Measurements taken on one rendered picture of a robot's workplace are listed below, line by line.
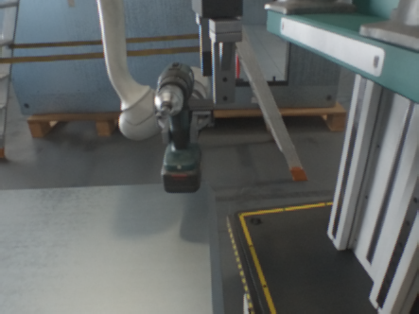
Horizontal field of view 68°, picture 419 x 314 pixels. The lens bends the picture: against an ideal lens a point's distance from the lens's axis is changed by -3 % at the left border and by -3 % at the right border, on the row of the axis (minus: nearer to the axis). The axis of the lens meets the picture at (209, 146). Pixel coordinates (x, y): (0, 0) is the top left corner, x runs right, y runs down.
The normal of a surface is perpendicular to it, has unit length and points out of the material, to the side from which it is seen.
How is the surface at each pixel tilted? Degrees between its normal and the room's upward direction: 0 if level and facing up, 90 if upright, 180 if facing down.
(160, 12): 90
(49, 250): 0
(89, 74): 90
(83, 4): 90
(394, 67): 90
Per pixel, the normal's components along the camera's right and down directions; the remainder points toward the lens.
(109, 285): -0.04, -0.88
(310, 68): -0.03, 0.47
